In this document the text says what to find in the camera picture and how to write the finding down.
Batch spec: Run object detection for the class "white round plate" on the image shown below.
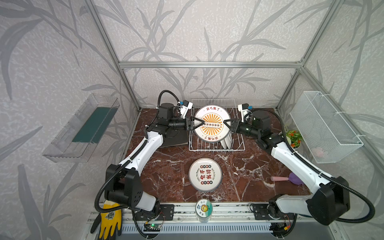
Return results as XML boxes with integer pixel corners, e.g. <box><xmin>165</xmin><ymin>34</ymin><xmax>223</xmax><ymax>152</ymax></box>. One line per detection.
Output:
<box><xmin>225</xmin><ymin>132</ymin><xmax>233</xmax><ymax>149</ymax></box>
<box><xmin>221</xmin><ymin>139</ymin><xmax>230</xmax><ymax>149</ymax></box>
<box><xmin>189</xmin><ymin>158</ymin><xmax>223</xmax><ymax>192</ymax></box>
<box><xmin>194</xmin><ymin>105</ymin><xmax>230</xmax><ymax>143</ymax></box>

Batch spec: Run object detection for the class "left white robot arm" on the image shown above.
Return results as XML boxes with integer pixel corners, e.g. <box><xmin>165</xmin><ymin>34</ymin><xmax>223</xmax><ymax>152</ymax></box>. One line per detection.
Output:
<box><xmin>95</xmin><ymin>100</ymin><xmax>200</xmax><ymax>215</ymax></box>

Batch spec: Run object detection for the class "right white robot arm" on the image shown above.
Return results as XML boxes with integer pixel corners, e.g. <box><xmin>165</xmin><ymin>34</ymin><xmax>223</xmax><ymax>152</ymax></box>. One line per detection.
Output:
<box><xmin>224</xmin><ymin>119</ymin><xmax>350</xmax><ymax>226</ymax></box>

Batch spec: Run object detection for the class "white ribbed flower pot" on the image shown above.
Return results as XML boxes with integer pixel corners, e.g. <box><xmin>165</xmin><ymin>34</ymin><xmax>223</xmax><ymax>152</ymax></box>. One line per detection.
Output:
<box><xmin>286</xmin><ymin>130</ymin><xmax>303</xmax><ymax>149</ymax></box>

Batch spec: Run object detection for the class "purple pink spoon toy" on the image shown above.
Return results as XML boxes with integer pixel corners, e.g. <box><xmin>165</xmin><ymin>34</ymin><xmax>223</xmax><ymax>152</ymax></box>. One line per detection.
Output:
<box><xmin>271</xmin><ymin>173</ymin><xmax>304</xmax><ymax>185</ymax></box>

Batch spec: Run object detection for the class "pink item in basket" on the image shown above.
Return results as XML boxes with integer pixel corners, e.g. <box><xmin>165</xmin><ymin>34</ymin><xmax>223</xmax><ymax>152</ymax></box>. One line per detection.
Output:
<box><xmin>311</xmin><ymin>147</ymin><xmax>328</xmax><ymax>159</ymax></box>

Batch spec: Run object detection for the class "round green labelled can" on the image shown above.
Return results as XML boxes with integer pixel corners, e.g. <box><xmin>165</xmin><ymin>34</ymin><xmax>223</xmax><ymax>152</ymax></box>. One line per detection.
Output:
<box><xmin>195</xmin><ymin>199</ymin><xmax>213</xmax><ymax>223</ymax></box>

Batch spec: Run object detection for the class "green mat in shelf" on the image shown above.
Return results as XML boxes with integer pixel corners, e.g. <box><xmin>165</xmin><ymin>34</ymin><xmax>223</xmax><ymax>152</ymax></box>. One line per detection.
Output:
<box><xmin>72</xmin><ymin>107</ymin><xmax>118</xmax><ymax>144</ymax></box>

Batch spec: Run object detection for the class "green circuit board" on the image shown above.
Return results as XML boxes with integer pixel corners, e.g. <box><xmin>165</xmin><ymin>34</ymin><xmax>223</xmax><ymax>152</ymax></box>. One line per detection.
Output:
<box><xmin>144</xmin><ymin>223</ymin><xmax>162</xmax><ymax>232</ymax></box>

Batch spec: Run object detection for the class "yellow black work glove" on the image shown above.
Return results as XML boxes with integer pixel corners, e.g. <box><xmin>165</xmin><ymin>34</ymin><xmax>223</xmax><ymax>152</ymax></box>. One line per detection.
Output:
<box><xmin>90</xmin><ymin>209</ymin><xmax>122</xmax><ymax>240</ymax></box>

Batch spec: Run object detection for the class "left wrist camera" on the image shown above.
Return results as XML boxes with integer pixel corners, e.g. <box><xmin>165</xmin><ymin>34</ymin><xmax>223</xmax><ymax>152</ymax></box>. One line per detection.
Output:
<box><xmin>179</xmin><ymin>100</ymin><xmax>193</xmax><ymax>119</ymax></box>

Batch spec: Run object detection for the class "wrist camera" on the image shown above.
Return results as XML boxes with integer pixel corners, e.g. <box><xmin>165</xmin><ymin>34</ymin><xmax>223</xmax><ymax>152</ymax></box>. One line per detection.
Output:
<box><xmin>238</xmin><ymin>104</ymin><xmax>253</xmax><ymax>123</ymax></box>
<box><xmin>179</xmin><ymin>100</ymin><xmax>193</xmax><ymax>119</ymax></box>

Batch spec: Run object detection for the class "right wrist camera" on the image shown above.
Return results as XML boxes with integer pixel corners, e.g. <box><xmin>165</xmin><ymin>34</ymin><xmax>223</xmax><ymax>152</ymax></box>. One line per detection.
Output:
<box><xmin>238</xmin><ymin>104</ymin><xmax>253</xmax><ymax>123</ymax></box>

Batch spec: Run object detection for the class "white mesh wall basket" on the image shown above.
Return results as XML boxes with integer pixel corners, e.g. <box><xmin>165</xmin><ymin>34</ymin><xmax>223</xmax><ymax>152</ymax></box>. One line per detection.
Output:
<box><xmin>290</xmin><ymin>91</ymin><xmax>364</xmax><ymax>164</ymax></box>

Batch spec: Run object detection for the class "aluminium frame rail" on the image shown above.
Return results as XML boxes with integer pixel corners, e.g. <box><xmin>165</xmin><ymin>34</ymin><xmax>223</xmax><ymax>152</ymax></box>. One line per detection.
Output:
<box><xmin>90</xmin><ymin>1</ymin><xmax>384</xmax><ymax>171</ymax></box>

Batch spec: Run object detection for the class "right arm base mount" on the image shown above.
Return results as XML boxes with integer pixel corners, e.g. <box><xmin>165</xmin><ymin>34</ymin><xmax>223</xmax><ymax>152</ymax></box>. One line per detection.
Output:
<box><xmin>250</xmin><ymin>203</ymin><xmax>285</xmax><ymax>221</ymax></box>

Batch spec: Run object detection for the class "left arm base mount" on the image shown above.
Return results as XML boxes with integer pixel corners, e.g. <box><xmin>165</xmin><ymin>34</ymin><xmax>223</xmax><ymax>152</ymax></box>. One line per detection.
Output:
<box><xmin>134</xmin><ymin>204</ymin><xmax>175</xmax><ymax>221</ymax></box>

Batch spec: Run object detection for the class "clear plastic wall shelf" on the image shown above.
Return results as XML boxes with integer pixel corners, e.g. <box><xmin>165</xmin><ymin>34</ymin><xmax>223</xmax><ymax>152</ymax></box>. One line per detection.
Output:
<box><xmin>43</xmin><ymin>94</ymin><xmax>120</xmax><ymax>163</ymax></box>

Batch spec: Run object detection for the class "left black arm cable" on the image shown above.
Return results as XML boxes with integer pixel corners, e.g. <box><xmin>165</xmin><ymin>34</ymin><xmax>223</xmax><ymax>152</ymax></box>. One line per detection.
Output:
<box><xmin>94</xmin><ymin>89</ymin><xmax>181</xmax><ymax>214</ymax></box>

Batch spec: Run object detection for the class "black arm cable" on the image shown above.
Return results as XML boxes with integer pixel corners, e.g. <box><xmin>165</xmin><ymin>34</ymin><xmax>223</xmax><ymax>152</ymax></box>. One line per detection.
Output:
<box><xmin>94</xmin><ymin>89</ymin><xmax>181</xmax><ymax>214</ymax></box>
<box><xmin>250</xmin><ymin>107</ymin><xmax>376</xmax><ymax>224</ymax></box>

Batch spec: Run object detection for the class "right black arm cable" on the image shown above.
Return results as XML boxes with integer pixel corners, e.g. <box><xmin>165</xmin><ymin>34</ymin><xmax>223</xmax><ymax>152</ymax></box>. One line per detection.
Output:
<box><xmin>250</xmin><ymin>107</ymin><xmax>376</xmax><ymax>224</ymax></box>

